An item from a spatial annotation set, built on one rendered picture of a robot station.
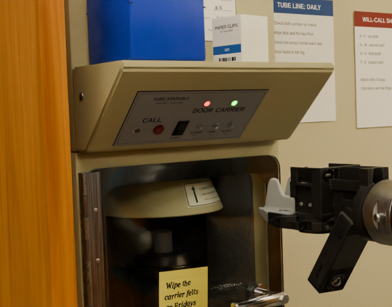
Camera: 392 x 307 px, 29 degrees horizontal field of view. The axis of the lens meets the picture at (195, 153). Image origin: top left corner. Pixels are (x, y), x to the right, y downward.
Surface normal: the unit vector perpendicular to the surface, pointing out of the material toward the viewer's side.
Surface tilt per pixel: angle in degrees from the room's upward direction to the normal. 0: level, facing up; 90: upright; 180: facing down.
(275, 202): 90
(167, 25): 90
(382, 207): 90
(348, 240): 122
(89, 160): 90
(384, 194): 50
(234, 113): 135
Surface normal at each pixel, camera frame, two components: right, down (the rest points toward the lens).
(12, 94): -0.81, 0.06
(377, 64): 0.58, 0.02
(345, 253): 0.47, 0.55
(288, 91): 0.44, 0.72
